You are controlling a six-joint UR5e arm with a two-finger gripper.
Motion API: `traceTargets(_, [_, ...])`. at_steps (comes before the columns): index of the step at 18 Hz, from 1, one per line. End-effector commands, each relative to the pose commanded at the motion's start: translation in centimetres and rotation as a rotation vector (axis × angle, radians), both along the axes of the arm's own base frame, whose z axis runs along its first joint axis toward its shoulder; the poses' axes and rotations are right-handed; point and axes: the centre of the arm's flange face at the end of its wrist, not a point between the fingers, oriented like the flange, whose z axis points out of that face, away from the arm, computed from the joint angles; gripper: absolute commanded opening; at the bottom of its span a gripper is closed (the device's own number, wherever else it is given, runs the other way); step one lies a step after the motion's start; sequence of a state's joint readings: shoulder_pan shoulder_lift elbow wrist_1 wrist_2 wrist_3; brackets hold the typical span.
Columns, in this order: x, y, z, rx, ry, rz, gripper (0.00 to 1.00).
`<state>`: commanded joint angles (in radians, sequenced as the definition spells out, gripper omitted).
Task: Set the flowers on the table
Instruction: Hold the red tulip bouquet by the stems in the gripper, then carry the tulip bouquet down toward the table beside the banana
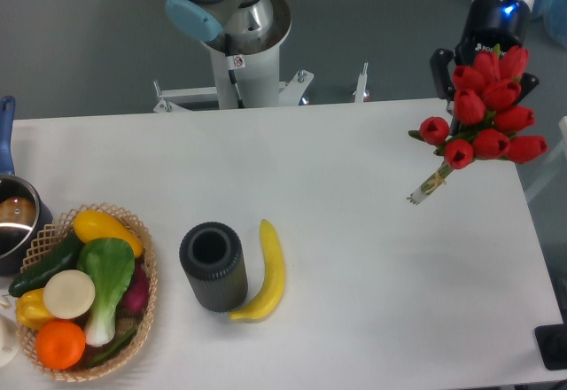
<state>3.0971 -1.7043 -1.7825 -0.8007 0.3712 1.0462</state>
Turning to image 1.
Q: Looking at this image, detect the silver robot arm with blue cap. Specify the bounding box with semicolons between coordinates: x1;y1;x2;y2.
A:
165;0;275;43

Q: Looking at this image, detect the green bok choy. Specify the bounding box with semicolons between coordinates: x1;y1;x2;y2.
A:
77;238;135;347

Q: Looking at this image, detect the blue handled saucepan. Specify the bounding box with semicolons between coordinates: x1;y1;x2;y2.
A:
1;96;52;277

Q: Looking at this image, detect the black device at edge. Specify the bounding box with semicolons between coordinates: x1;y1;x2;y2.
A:
534;324;567;371

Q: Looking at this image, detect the red tulip bouquet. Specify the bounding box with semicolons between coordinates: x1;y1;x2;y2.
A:
408;46;548;205

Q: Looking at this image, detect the white garlic bulb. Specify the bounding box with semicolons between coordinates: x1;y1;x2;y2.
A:
0;295;19;367

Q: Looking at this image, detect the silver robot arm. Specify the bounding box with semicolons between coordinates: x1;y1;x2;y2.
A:
430;0;535;102

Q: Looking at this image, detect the orange fruit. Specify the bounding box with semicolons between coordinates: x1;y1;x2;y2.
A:
35;320;86;370

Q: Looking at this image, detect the yellow bell pepper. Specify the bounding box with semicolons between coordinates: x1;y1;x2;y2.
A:
16;288;56;331

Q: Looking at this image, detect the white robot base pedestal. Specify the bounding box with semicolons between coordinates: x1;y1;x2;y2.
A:
153;0;315;113

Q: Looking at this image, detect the yellow banana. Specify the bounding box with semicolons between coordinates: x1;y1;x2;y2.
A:
228;219;286;322

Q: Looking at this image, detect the green cucumber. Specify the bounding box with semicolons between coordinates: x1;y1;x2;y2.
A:
8;231;83;298

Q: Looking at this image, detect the white round radish slice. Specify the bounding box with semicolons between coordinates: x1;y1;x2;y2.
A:
43;269;96;319

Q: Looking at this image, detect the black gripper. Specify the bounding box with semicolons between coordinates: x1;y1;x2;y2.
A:
429;0;540;103

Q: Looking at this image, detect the purple red onion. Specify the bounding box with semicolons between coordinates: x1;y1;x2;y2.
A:
120;263;150;314

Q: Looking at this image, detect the dark grey ribbed vase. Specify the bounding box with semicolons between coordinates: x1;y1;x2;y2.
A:
179;222;248;312

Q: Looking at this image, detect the yellow squash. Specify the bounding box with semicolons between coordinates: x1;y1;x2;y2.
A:
73;210;144;258

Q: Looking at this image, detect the green chili pepper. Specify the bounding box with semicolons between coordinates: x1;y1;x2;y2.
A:
83;326;137;369

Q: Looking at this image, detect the woven wicker basket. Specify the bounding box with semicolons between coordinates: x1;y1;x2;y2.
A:
17;203;158;383

